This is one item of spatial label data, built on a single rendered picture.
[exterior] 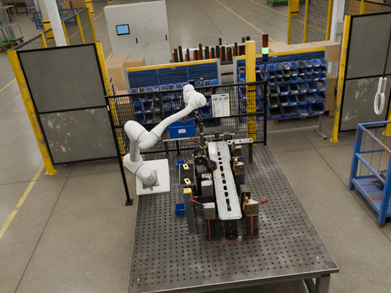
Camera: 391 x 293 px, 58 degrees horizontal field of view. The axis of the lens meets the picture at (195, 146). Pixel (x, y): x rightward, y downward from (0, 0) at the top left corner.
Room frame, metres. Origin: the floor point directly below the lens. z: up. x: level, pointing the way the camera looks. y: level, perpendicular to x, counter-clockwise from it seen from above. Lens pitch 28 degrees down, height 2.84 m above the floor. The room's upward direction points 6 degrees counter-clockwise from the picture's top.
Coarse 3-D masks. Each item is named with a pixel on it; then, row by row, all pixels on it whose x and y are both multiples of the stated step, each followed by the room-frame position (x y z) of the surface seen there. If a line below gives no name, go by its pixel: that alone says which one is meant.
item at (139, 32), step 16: (112, 16) 9.82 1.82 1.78; (128, 16) 9.83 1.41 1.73; (144, 16) 9.84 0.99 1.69; (160, 16) 9.85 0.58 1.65; (112, 32) 9.82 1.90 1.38; (128, 32) 9.80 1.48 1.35; (144, 32) 9.84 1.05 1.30; (160, 32) 9.85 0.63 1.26; (112, 48) 9.81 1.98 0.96; (128, 48) 9.83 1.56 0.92; (144, 48) 9.84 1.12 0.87; (160, 48) 9.85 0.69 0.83; (160, 64) 9.85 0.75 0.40
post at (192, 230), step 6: (186, 198) 2.41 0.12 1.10; (192, 198) 2.41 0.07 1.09; (186, 204) 2.41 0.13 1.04; (192, 204) 2.41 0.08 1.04; (186, 210) 2.41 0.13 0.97; (192, 210) 2.41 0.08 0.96; (186, 216) 2.42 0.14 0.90; (192, 216) 2.41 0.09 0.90; (192, 222) 2.41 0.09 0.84; (192, 228) 2.41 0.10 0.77; (192, 234) 2.40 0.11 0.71
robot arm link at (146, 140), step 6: (144, 132) 2.83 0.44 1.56; (150, 132) 2.83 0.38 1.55; (138, 138) 2.80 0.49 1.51; (144, 138) 2.78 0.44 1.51; (150, 138) 2.78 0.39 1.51; (156, 138) 2.80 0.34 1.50; (138, 144) 2.79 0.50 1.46; (144, 144) 2.76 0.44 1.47; (150, 144) 2.77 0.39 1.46; (144, 150) 2.76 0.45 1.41
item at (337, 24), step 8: (336, 0) 7.15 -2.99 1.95; (344, 0) 7.14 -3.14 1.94; (336, 8) 7.14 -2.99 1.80; (336, 16) 7.13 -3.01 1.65; (336, 24) 7.07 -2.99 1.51; (336, 32) 7.04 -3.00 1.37; (336, 40) 7.13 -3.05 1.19; (328, 64) 7.27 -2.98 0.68; (336, 64) 7.14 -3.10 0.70; (328, 72) 7.23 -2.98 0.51; (336, 72) 7.14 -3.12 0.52
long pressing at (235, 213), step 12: (216, 144) 3.52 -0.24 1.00; (216, 156) 3.24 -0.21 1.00; (228, 156) 3.21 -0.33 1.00; (228, 168) 2.98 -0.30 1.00; (216, 180) 2.79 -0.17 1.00; (228, 180) 2.77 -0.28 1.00; (216, 192) 2.58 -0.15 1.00; (228, 192) 2.57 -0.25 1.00; (228, 216) 2.24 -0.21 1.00; (240, 216) 2.23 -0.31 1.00
